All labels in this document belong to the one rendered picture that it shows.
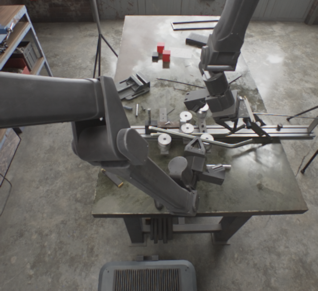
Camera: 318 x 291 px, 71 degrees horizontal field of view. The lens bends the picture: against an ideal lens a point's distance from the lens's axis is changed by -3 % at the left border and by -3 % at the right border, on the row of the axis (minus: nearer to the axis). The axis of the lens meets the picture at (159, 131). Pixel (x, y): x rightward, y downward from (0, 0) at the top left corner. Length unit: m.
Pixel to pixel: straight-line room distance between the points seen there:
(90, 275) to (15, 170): 1.06
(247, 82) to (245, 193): 0.66
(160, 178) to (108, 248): 1.28
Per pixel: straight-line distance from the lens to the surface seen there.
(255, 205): 0.91
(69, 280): 1.76
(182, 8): 3.94
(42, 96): 0.28
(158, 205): 0.81
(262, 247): 1.84
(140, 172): 0.42
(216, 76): 0.61
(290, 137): 1.13
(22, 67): 2.58
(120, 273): 1.43
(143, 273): 1.42
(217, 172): 0.73
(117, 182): 0.87
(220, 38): 0.54
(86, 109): 0.31
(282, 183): 1.00
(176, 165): 0.65
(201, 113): 1.00
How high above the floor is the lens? 1.67
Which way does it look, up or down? 51 degrees down
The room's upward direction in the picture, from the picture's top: 1 degrees clockwise
